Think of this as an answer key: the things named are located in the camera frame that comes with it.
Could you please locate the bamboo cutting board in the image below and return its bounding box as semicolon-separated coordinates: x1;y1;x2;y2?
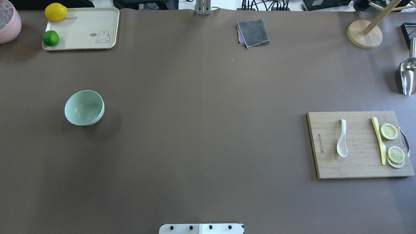
306;111;415;179

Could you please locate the yellow lemon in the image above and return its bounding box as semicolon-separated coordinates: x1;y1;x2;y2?
45;3;67;22

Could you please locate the grey folded cloth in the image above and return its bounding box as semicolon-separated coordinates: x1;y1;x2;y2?
236;19;270;48

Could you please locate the metal scoop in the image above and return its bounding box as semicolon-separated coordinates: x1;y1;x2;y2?
400;38;416;95

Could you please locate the yellow plastic knife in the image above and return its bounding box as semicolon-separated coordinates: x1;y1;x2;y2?
371;116;387;165

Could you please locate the green lime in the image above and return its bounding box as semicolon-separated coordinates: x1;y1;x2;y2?
43;31;60;46

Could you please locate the upper lemon slice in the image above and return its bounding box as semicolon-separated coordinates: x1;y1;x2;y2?
380;123;398;140

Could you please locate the lemon slice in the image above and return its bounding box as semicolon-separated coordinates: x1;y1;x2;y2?
387;146;405;164
380;123;398;140

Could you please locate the pink bowl of ice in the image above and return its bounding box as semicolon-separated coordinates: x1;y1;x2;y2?
0;0;22;44

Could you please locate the wooden mug tree stand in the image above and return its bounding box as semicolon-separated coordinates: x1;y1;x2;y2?
346;0;415;49

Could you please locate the white ceramic spoon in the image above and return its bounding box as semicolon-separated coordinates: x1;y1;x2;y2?
337;119;348;158

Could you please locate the light green bowl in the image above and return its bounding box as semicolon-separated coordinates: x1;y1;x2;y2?
64;90;105;126

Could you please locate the cream tray with bear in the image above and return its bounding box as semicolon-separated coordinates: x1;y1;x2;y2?
42;7;120;51

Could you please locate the aluminium frame post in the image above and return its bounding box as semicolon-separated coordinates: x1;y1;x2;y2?
195;0;211;15

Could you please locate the lower lemon slice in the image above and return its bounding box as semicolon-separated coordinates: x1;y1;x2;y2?
387;146;405;164

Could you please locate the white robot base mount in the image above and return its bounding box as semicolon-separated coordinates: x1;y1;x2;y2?
159;223;245;234

